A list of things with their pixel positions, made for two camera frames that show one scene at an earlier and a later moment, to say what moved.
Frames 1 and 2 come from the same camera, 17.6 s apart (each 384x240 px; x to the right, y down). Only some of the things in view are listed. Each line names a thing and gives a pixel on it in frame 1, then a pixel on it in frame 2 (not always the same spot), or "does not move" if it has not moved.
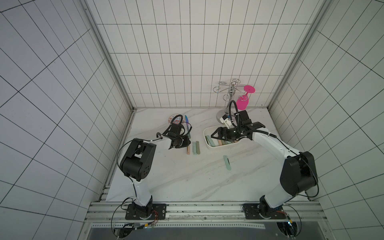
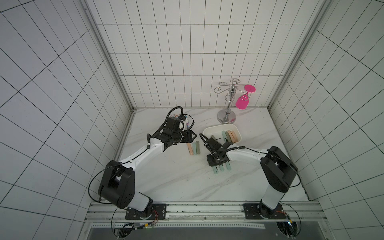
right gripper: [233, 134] → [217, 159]
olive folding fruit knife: [197, 147] does not move
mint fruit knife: [194, 147] does not move
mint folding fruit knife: [227, 162] does not move
